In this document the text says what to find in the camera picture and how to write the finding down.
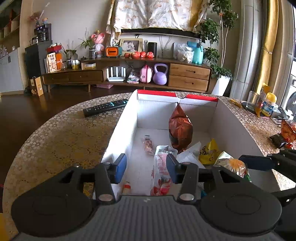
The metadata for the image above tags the orange yellow snack bag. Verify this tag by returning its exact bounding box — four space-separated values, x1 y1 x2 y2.
269 120 295 149

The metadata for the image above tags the white red snack packet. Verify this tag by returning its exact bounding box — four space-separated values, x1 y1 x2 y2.
151 145 178 196

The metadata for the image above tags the bread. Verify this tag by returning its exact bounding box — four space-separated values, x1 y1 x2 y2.
215 151 251 182

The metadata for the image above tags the dark red chip bag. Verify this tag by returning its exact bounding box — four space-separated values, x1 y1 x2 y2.
169 103 193 153

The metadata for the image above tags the small brown snack packet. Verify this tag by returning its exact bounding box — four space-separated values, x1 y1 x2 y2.
142 135 154 156

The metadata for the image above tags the white red cardboard box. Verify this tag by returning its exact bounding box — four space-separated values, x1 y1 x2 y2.
102 90 273 197

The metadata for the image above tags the yellow lid vitamin bottle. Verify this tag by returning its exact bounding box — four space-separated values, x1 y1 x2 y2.
261 92 277 117

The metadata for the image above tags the black remote control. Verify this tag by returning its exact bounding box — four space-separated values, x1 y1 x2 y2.
83 99 128 118

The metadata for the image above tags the drinking glass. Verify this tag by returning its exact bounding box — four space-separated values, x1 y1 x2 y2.
246 91 259 111

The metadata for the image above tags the yellow curtain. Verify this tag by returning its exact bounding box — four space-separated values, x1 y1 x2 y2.
253 1 295 103

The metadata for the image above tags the white floor air conditioner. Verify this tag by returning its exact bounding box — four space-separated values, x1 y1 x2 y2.
230 1 262 100

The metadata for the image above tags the wooden tv cabinet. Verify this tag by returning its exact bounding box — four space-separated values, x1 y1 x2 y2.
42 57 215 93

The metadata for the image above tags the white router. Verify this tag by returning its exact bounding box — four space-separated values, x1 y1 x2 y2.
106 66 126 82

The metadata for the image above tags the purple kettlebell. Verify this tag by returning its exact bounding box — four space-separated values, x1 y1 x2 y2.
153 63 169 85

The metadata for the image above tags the pink small backpack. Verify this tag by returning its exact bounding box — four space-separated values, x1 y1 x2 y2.
140 65 152 83

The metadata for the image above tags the teal spray bottle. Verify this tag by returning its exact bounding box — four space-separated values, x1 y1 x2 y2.
187 41 204 65

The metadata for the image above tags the orange retro radio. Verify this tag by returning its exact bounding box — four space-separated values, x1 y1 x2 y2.
105 47 122 58

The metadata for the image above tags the black cylinder speaker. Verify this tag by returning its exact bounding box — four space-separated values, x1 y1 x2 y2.
147 42 157 57

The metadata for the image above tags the framed photo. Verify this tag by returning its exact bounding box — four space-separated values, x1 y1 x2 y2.
119 38 143 54

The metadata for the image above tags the pink plush toy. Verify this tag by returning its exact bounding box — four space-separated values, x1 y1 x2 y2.
91 30 105 57

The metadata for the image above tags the green potted tree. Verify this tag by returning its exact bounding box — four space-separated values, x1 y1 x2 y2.
199 0 238 96

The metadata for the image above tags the floral cloth tv cover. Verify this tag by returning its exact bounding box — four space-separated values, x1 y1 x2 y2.
106 0 210 45

